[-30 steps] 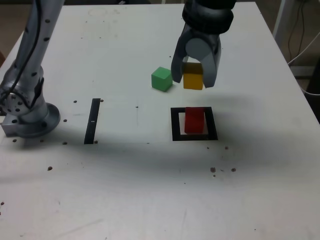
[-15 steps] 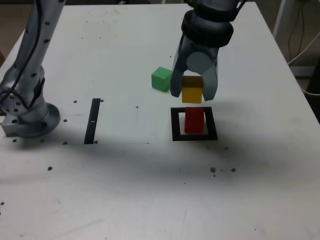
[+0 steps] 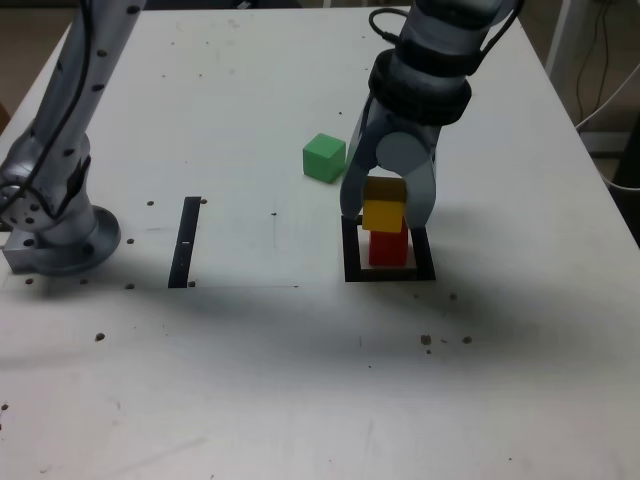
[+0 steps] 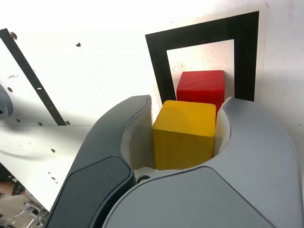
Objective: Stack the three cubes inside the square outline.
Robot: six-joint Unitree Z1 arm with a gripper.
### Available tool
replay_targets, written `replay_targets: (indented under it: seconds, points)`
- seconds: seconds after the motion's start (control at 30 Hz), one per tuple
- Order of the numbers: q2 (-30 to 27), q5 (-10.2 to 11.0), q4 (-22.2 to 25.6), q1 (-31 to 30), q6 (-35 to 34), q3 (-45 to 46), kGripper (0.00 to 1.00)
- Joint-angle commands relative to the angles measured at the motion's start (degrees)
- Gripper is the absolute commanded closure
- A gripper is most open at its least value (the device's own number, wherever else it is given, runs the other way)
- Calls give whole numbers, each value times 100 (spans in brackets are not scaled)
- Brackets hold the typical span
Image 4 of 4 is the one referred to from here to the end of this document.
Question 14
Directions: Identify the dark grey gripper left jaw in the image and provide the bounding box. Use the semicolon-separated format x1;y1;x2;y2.
45;95;158;228

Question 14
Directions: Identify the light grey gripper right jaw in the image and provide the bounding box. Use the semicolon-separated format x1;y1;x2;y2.
102;96;299;228

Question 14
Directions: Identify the yellow cube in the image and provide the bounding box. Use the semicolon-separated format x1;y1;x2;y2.
152;100;217;171

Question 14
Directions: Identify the red cube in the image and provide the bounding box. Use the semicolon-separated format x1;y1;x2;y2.
176;70;225;112

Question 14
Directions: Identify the black tape square outline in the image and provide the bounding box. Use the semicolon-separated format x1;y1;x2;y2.
144;10;260;106

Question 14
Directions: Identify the black tape strip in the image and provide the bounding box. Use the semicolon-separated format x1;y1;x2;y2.
0;28;67;126

